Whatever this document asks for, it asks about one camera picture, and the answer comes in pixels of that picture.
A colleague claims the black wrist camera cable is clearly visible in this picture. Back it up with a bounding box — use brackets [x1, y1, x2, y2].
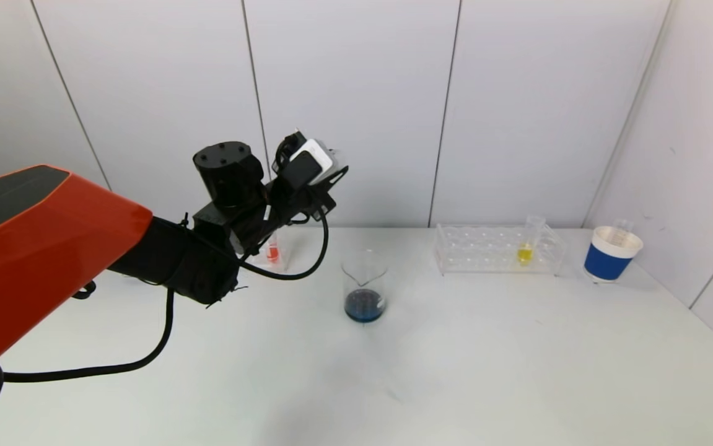
[237, 209, 331, 282]

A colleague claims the test tube with yellow pigment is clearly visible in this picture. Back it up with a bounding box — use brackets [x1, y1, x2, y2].
[516, 216, 546, 266]

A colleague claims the clear acrylic test tube rack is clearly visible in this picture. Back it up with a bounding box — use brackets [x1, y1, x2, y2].
[246, 224, 291, 273]
[434, 224, 566, 277]

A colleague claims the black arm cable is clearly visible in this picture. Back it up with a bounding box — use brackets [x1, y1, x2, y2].
[2, 280, 176, 383]

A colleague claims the blue white paper cup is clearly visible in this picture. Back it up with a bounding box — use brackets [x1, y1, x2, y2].
[584, 226, 644, 284]

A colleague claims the clear glass beaker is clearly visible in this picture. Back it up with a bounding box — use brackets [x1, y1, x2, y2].
[341, 249, 389, 325]

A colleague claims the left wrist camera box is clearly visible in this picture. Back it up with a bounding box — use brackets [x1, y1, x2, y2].
[281, 130, 338, 190]

